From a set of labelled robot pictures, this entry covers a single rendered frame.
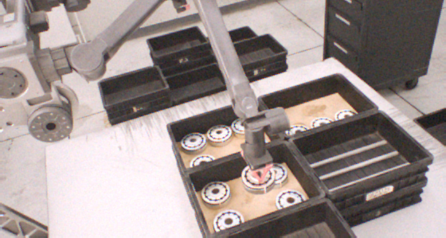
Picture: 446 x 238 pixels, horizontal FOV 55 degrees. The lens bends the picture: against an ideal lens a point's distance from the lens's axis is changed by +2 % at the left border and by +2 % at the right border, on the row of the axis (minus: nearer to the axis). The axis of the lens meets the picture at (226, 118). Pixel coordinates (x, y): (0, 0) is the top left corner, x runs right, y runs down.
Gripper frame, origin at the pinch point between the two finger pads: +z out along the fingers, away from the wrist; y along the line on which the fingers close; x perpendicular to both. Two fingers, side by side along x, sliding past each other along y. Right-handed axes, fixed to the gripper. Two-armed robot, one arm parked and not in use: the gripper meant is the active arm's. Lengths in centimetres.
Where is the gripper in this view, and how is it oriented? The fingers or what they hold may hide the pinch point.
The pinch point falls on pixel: (257, 173)
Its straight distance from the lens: 129.7
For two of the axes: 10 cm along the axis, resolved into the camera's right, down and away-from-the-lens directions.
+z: 1.0, 7.7, 6.3
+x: -9.4, 2.7, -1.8
